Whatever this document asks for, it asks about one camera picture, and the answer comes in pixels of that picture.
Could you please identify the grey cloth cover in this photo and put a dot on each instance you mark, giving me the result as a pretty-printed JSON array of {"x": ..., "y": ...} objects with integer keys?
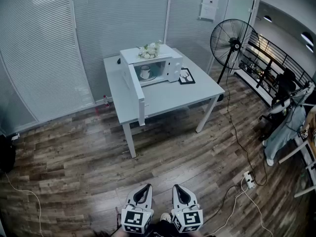
[{"x": 284, "y": 134}]

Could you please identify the large white wall notice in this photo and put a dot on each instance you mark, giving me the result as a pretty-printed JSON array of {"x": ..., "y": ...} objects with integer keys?
[{"x": 208, "y": 12}]

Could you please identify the white power strip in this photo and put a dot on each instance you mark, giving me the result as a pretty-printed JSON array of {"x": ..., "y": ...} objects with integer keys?
[{"x": 248, "y": 179}]

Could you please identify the white table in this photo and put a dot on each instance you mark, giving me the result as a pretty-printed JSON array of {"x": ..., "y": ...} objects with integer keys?
[{"x": 172, "y": 97}]

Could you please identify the black metal railing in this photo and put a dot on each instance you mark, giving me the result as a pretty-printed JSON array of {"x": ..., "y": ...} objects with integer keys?
[{"x": 284, "y": 55}]

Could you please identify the black pendant lamp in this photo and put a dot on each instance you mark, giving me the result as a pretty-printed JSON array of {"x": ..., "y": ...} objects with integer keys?
[
  {"x": 307, "y": 37},
  {"x": 267, "y": 18}
]

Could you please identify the black chair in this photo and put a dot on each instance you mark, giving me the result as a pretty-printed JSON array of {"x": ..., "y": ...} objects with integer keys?
[{"x": 284, "y": 83}]

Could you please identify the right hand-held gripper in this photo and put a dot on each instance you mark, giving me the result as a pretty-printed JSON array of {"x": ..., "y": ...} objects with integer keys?
[{"x": 188, "y": 218}]

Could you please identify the red label plastic bottle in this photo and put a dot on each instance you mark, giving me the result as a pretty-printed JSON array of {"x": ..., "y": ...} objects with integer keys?
[{"x": 106, "y": 102}]

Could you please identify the white microwave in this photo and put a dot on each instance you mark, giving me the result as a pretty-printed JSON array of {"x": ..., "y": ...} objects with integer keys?
[{"x": 130, "y": 55}]

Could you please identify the white enamel cup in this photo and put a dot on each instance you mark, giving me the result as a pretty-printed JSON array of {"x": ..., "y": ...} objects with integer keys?
[{"x": 144, "y": 72}]

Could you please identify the white metal rack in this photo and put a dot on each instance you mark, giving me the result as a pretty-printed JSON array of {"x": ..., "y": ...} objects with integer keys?
[{"x": 302, "y": 147}]

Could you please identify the small black device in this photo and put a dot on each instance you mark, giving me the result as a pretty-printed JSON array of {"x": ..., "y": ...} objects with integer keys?
[{"x": 119, "y": 61}]

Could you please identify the white artificial flower bouquet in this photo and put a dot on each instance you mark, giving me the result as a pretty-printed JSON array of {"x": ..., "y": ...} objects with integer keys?
[{"x": 148, "y": 51}]

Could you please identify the person's white shoe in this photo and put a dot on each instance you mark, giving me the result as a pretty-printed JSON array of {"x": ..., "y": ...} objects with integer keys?
[{"x": 165, "y": 217}]

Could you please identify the black bin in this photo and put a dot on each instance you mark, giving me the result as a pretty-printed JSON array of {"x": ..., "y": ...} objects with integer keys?
[{"x": 7, "y": 157}]

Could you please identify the black picture frame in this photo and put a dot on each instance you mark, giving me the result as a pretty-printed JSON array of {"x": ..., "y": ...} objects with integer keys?
[{"x": 186, "y": 76}]

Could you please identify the black standing fan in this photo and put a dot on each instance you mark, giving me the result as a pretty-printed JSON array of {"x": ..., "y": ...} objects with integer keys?
[{"x": 235, "y": 44}]

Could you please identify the person's black clothing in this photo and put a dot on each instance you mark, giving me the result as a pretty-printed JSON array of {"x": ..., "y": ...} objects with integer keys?
[{"x": 160, "y": 231}]

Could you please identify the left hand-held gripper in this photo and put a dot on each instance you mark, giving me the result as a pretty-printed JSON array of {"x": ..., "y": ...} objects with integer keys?
[{"x": 135, "y": 218}]

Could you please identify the white plug adaptor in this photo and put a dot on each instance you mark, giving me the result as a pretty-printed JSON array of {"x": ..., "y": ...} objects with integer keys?
[{"x": 15, "y": 136}]

